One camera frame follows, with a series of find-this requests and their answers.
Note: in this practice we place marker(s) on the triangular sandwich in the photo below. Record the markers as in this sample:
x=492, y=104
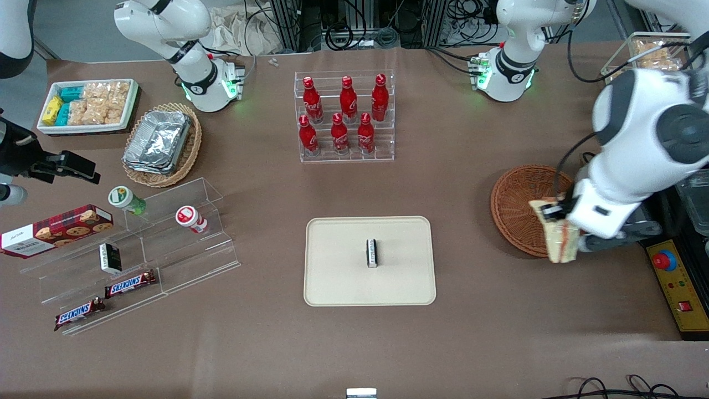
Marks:
x=562, y=244

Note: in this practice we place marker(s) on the small black white box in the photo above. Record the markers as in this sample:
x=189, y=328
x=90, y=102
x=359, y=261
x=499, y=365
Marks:
x=109, y=257

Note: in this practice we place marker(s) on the clear acrylic step shelf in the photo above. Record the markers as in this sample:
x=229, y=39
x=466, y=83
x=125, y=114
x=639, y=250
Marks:
x=183, y=260

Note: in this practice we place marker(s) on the clear rice cracker bag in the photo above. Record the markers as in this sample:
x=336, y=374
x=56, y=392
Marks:
x=77, y=112
x=118, y=94
x=95, y=92
x=98, y=113

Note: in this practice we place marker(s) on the aluminium foil tray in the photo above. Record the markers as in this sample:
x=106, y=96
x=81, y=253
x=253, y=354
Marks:
x=158, y=138
x=147, y=169

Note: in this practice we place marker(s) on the white rectangular plastic bin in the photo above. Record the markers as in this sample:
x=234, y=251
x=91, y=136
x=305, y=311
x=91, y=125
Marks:
x=133, y=108

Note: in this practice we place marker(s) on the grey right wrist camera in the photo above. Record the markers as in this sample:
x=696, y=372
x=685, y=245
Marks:
x=11, y=195

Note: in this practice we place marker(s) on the round brown wicker basket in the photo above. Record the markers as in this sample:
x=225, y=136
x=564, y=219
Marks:
x=515, y=213

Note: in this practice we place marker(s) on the red cookie box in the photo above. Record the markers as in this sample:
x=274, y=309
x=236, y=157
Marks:
x=55, y=230

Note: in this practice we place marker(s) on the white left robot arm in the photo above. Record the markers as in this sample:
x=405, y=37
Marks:
x=637, y=127

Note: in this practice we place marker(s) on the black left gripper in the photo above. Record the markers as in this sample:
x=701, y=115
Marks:
x=555, y=210

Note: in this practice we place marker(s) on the clear plastic container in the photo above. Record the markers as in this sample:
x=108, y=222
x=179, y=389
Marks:
x=698, y=205

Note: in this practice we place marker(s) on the teal snack packet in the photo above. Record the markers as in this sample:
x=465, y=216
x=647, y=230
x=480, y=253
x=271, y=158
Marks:
x=62, y=114
x=72, y=93

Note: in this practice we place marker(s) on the yellow black control box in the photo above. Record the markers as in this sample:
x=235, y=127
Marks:
x=673, y=293

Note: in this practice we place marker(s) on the clear acrylic bottle rack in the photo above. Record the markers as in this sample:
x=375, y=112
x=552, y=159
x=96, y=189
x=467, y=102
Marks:
x=382, y=152

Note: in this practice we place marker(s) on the red emergency stop button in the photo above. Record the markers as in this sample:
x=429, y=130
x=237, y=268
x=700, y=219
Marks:
x=664, y=261

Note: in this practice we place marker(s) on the clear fried snack bag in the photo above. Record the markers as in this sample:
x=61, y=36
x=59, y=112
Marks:
x=656, y=54

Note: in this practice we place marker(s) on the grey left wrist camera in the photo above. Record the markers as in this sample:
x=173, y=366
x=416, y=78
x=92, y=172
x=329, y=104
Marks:
x=620, y=235

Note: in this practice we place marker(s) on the beige plastic tray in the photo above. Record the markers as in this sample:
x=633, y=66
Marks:
x=343, y=277

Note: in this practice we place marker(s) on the red yogurt cup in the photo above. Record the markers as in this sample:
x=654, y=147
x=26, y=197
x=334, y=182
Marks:
x=191, y=218

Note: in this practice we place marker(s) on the green yogurt cup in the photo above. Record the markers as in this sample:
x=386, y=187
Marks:
x=126, y=199

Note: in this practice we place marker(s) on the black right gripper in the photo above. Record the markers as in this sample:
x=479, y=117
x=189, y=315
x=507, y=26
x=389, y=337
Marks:
x=15, y=155

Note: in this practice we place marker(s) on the white crumpled cloth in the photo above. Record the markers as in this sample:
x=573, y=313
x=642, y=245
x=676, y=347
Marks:
x=238, y=30

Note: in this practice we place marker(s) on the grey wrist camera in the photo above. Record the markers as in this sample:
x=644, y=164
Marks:
x=11, y=195
x=620, y=235

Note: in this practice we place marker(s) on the snickers chocolate bar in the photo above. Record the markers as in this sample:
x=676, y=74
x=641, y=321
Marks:
x=78, y=313
x=130, y=284

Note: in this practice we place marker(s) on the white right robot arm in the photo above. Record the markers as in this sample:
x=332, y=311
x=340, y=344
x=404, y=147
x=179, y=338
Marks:
x=188, y=33

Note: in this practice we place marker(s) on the red cola bottle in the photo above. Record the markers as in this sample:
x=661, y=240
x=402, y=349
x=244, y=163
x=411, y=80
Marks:
x=312, y=102
x=380, y=100
x=365, y=136
x=339, y=136
x=348, y=101
x=308, y=137

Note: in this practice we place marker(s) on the small black silver packet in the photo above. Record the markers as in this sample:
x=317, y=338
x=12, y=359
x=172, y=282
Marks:
x=372, y=254

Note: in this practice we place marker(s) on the oval light wicker basket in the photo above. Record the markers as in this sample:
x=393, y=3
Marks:
x=191, y=149

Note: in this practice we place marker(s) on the yellow snack packet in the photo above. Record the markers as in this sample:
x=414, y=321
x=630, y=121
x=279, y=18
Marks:
x=52, y=110

